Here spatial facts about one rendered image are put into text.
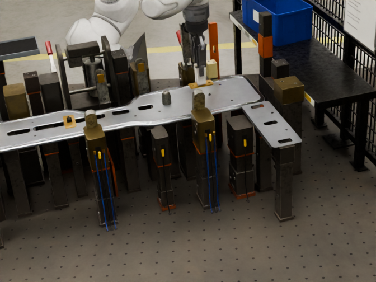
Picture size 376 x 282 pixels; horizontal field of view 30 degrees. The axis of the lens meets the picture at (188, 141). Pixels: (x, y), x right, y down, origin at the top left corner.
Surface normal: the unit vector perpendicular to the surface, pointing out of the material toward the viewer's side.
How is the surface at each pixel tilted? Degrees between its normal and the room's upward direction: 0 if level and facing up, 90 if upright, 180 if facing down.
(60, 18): 0
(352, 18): 90
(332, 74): 0
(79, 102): 0
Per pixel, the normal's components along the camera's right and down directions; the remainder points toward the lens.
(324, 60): -0.07, -0.85
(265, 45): 0.28, 0.48
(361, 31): -0.96, 0.20
